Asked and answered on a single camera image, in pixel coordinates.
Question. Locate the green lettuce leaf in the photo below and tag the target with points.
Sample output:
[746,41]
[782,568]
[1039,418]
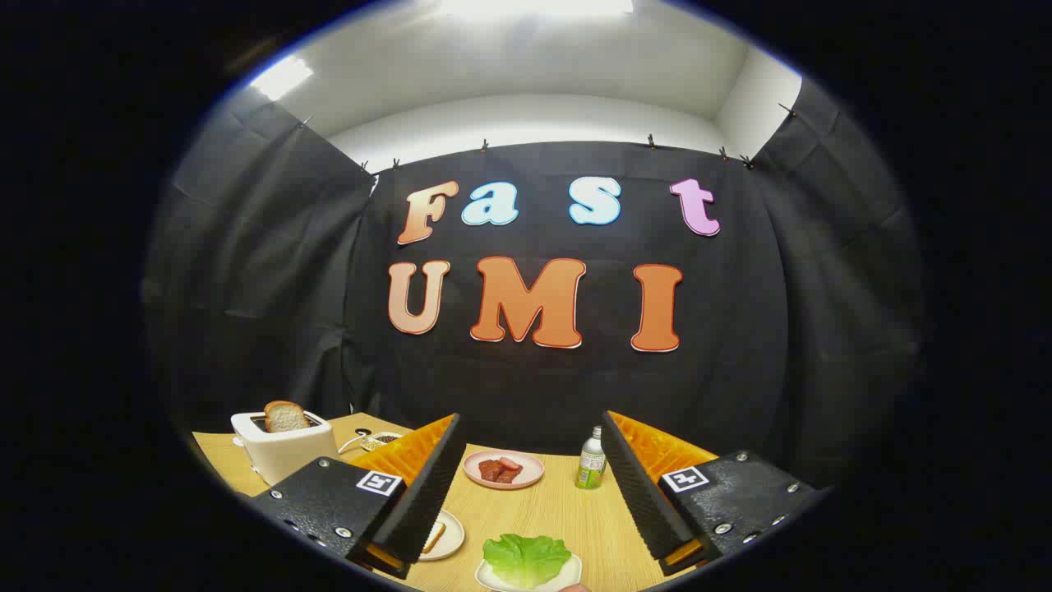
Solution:
[526,559]

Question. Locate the white divided tray of beans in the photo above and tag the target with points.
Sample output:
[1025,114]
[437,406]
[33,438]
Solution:
[382,441]

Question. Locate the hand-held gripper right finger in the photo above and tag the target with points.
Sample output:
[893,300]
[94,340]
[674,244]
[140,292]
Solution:
[637,493]

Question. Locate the red meat slice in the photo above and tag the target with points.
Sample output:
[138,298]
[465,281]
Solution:
[491,472]

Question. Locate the green bottle with white cap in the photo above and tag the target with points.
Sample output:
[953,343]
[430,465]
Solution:
[590,469]

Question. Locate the white bread slice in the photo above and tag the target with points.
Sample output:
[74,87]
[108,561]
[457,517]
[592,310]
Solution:
[433,536]

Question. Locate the black backdrop cloth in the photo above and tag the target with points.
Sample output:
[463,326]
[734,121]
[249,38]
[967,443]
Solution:
[534,386]

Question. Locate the row of black cloth clips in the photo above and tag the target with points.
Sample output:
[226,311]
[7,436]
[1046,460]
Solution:
[485,146]

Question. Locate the toasted bread slice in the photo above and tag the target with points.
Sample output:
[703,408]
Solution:
[286,418]

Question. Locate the white toaster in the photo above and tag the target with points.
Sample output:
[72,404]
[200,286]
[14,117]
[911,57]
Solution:
[288,456]

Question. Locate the pink plate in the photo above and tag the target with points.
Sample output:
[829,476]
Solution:
[530,471]

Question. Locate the ceiling light panel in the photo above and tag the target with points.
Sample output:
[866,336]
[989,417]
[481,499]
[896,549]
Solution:
[279,78]

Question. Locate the white square plate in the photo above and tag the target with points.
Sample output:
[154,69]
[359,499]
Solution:
[575,568]

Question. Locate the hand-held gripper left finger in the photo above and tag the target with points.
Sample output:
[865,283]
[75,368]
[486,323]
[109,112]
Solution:
[427,493]

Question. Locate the white round plate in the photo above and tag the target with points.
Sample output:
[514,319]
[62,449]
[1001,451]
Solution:
[454,538]

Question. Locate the pink sausage slice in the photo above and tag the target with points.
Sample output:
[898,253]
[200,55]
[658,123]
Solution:
[510,464]

